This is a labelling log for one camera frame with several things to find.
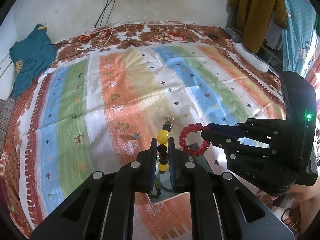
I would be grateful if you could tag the white headboard with ornament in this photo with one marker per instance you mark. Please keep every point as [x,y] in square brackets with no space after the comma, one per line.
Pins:
[7,77]

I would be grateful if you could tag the mustard brown hanging garment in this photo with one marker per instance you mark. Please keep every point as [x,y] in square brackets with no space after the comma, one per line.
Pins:
[253,16]

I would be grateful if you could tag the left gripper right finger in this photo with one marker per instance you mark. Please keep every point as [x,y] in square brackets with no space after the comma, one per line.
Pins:
[223,208]

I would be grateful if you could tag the teal shirt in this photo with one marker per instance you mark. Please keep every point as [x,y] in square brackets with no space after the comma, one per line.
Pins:
[31,56]

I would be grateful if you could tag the person hand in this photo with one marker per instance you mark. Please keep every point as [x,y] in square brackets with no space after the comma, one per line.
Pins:
[302,210]

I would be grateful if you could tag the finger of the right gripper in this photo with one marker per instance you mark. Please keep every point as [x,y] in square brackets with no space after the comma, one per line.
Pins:
[217,138]
[232,131]

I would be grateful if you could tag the white oblong object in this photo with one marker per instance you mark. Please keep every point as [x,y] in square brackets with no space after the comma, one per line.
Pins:
[256,63]

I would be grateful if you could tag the striped grey pillow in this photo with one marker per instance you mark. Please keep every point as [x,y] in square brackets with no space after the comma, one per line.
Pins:
[6,112]

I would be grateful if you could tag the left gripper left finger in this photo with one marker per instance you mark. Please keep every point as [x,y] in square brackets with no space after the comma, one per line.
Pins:
[102,207]

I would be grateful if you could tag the brown floral bed sheet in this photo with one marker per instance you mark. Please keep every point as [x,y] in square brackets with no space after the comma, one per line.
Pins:
[121,37]

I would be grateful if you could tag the silver metal tin box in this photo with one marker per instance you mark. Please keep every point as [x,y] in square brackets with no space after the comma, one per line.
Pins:
[170,180]

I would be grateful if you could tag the blue patterned hanging cloth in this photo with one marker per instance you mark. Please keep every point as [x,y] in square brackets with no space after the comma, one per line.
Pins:
[299,38]

